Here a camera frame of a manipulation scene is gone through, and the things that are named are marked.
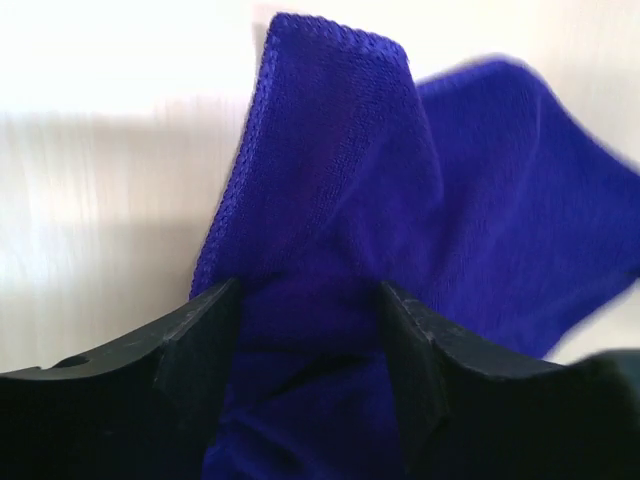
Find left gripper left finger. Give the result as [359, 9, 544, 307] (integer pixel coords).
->
[1, 279, 242, 479]

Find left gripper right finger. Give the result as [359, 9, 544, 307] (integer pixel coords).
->
[379, 283, 639, 479]

